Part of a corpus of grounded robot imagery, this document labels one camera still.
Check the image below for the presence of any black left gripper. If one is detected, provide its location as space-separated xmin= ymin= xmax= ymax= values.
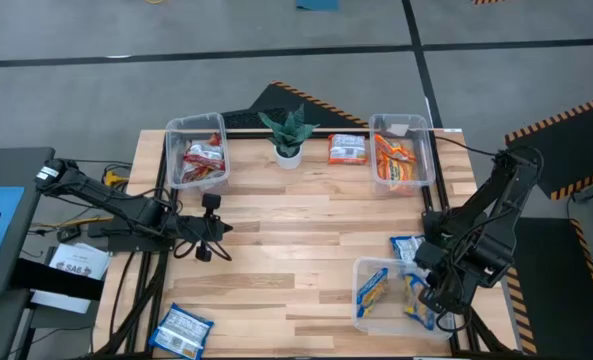
xmin=188 ymin=192 xmax=235 ymax=263

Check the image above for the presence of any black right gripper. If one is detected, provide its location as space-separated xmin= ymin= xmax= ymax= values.
xmin=414 ymin=242 xmax=472 ymax=322

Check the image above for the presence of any blue ramen noodle pack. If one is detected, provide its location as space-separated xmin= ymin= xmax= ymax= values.
xmin=147 ymin=302 xmax=216 ymax=360
xmin=355 ymin=267 xmax=391 ymax=320
xmin=388 ymin=234 xmax=427 ymax=264
xmin=402 ymin=272 xmax=438 ymax=331

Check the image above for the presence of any large clear plastic bin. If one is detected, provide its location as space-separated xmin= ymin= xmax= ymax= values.
xmin=351 ymin=256 xmax=457 ymax=341

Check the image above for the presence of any white plant pot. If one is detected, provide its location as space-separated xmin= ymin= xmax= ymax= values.
xmin=274 ymin=143 xmax=305 ymax=171

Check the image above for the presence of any yellow connector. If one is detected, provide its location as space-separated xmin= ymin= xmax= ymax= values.
xmin=103 ymin=169 xmax=127 ymax=189

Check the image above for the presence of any black hazard striped mat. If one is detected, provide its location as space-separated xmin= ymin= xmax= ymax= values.
xmin=504 ymin=92 xmax=593 ymax=201
xmin=220 ymin=80 xmax=370 ymax=130
xmin=493 ymin=215 xmax=593 ymax=360

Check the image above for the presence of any green snake plant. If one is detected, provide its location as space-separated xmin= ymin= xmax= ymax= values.
xmin=257 ymin=103 xmax=322 ymax=159

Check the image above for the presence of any clear plastic bin white label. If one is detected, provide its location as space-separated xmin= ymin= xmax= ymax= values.
xmin=368 ymin=112 xmax=437 ymax=196

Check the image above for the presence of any white paper sheet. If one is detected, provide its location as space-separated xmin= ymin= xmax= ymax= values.
xmin=29 ymin=242 xmax=112 ymax=315

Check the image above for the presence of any black power adapter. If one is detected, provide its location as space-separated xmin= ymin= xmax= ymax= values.
xmin=56 ymin=225 xmax=82 ymax=244

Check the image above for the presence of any gray desk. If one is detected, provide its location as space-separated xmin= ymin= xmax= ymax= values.
xmin=0 ymin=146 xmax=56 ymax=299

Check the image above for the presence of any blue desk mat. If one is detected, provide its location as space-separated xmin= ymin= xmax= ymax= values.
xmin=0 ymin=186 xmax=26 ymax=287

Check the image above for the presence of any blue floor mat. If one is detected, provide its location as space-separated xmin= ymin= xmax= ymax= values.
xmin=295 ymin=0 xmax=341 ymax=13

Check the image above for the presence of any yellow cable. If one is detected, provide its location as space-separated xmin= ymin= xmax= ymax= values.
xmin=45 ymin=214 xmax=113 ymax=230

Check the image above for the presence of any black cable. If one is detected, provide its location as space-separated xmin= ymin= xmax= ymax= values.
xmin=434 ymin=134 xmax=500 ymax=157

